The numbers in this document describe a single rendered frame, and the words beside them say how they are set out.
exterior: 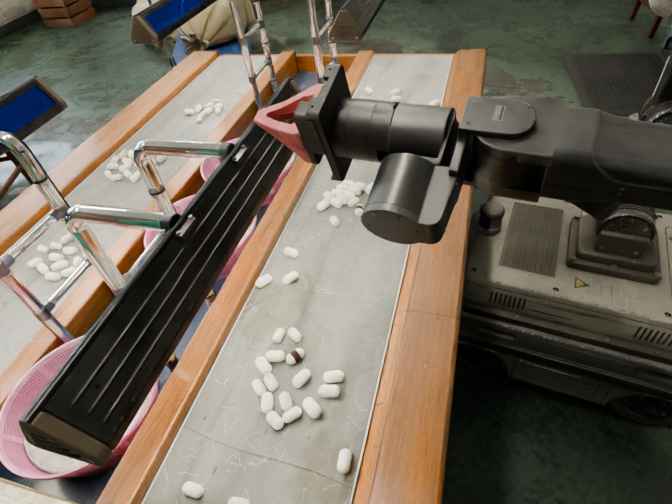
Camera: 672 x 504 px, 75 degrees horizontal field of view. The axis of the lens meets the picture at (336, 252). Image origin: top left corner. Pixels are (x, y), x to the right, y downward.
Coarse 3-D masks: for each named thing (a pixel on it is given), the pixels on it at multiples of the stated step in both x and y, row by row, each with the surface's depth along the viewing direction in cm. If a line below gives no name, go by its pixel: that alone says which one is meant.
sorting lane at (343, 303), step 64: (384, 64) 165; (448, 64) 159; (320, 192) 113; (320, 256) 96; (384, 256) 94; (256, 320) 86; (320, 320) 84; (384, 320) 83; (320, 384) 75; (192, 448) 69; (256, 448) 68; (320, 448) 67
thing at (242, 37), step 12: (228, 0) 127; (252, 0) 140; (240, 24) 131; (264, 24) 145; (240, 36) 134; (264, 36) 147; (264, 48) 150; (252, 72) 142; (252, 84) 144; (276, 84) 159
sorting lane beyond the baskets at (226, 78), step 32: (224, 64) 182; (256, 64) 179; (192, 96) 163; (224, 96) 160; (160, 128) 148; (192, 128) 145; (96, 192) 124; (128, 192) 123; (96, 224) 114; (32, 256) 107; (64, 256) 106; (0, 288) 101; (32, 288) 99; (0, 320) 93; (32, 320) 92; (0, 352) 87
